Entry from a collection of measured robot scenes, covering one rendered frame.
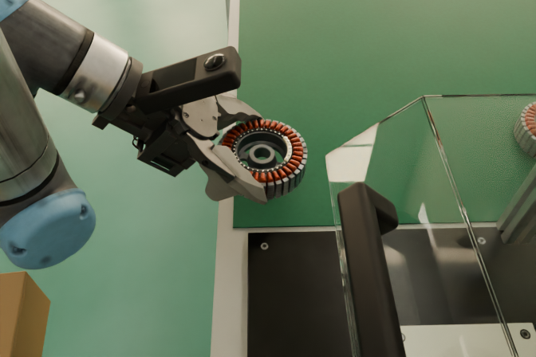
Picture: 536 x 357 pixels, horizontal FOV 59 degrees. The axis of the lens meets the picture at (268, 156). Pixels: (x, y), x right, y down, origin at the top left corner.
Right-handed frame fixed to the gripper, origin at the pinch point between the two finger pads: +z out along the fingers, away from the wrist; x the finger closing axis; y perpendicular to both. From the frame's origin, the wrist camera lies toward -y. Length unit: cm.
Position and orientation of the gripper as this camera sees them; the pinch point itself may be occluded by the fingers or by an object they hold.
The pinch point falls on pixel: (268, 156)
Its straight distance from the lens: 58.9
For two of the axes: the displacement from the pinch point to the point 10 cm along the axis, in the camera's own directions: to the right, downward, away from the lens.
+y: -6.7, 5.0, 5.5
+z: 7.4, 4.3, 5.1
